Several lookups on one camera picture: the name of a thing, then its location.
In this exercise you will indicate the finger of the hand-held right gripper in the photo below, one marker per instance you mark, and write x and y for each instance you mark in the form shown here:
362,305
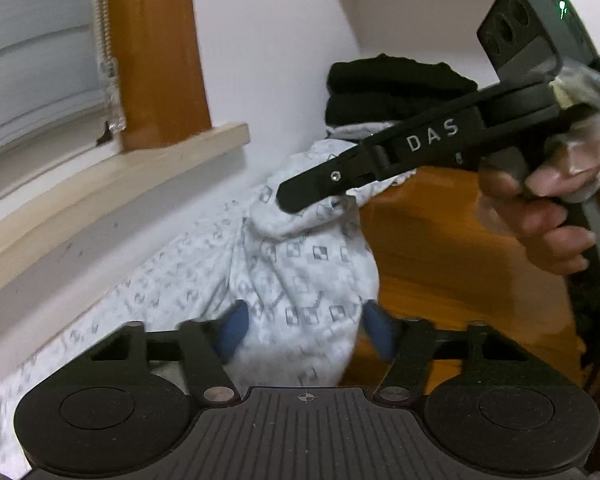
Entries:
325,177

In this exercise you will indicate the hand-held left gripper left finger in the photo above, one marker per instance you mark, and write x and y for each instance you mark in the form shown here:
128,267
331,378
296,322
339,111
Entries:
232,332

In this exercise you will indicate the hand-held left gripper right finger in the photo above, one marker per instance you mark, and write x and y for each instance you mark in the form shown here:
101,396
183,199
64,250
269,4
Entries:
377,330

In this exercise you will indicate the white patterned pants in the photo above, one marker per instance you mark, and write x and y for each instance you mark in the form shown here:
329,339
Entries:
290,270

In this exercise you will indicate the person's right hand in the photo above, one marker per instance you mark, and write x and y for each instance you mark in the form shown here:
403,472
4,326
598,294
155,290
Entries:
540,225

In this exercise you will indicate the grey folded garment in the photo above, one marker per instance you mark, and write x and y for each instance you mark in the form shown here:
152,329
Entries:
360,129

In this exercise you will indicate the beige window sill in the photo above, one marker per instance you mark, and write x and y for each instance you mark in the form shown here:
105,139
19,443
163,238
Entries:
80,195

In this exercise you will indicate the grey window blind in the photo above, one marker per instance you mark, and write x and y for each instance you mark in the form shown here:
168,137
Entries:
35,50

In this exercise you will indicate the wooden window frame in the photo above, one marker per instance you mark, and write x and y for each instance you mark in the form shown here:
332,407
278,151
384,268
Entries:
155,50

